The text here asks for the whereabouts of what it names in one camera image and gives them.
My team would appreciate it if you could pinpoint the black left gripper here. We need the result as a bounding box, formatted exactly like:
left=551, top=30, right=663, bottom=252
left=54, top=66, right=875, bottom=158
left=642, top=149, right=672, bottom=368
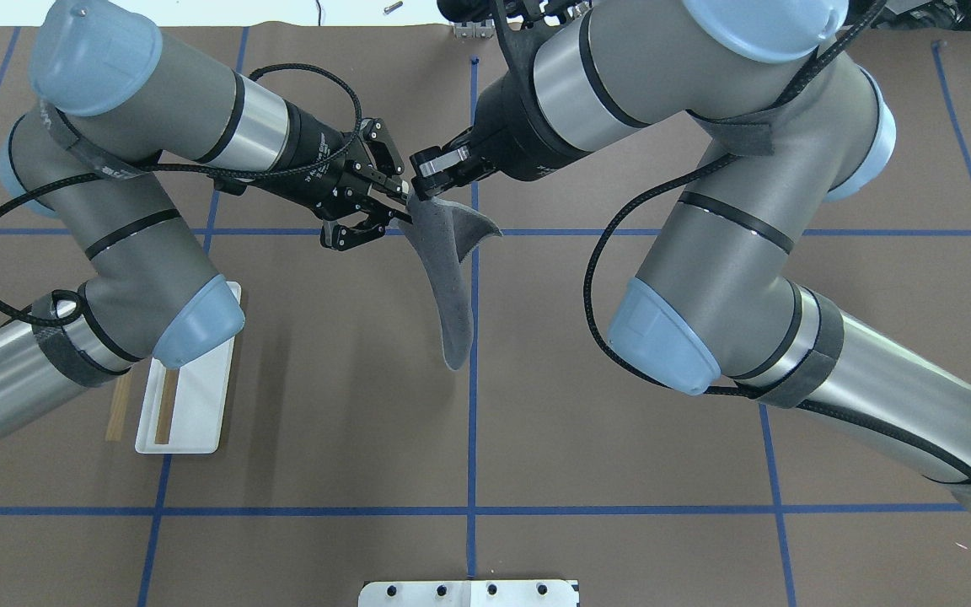
left=282, top=106, right=412, bottom=252

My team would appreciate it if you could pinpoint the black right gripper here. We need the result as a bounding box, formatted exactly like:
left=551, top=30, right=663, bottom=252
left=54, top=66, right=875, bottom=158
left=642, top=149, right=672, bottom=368
left=410, top=72, right=571, bottom=201

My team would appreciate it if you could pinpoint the grey blue towel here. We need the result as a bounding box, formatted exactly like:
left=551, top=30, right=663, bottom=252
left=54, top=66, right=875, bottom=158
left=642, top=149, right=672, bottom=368
left=400, top=193, right=502, bottom=370

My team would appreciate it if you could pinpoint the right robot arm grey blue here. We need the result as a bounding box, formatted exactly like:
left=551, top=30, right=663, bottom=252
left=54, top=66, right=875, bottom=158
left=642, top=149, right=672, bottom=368
left=412, top=1, right=971, bottom=513

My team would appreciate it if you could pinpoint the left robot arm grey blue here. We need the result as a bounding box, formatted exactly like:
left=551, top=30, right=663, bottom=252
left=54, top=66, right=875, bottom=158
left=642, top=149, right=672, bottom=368
left=0, top=1, right=408, bottom=439

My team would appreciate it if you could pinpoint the white towel rack base tray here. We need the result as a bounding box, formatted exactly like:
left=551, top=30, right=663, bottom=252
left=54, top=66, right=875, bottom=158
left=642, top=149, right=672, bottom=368
left=135, top=281, right=243, bottom=455

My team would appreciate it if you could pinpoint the wooden rack rod inner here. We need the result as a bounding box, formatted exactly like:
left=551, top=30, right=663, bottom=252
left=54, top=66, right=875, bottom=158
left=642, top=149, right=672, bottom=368
left=153, top=368, right=179, bottom=445

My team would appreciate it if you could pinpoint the wooden rack rod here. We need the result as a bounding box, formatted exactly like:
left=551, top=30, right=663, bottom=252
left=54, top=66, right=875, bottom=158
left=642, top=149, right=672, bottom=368
left=105, top=370, right=132, bottom=443
left=153, top=368, right=179, bottom=445

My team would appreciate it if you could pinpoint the wooden rack rod outer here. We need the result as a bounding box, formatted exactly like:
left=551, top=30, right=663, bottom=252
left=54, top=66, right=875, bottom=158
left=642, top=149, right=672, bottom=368
left=105, top=370, right=132, bottom=443

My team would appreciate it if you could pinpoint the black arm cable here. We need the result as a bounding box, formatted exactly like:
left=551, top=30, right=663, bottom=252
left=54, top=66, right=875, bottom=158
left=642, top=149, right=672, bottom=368
left=0, top=62, right=365, bottom=330

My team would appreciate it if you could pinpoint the aluminium corner bracket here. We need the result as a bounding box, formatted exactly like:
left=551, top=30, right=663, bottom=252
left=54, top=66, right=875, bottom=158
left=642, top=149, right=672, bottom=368
left=451, top=19, right=496, bottom=40

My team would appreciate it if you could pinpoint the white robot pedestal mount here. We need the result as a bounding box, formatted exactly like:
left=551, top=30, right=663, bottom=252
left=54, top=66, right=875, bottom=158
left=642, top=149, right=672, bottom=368
left=357, top=579, right=581, bottom=606

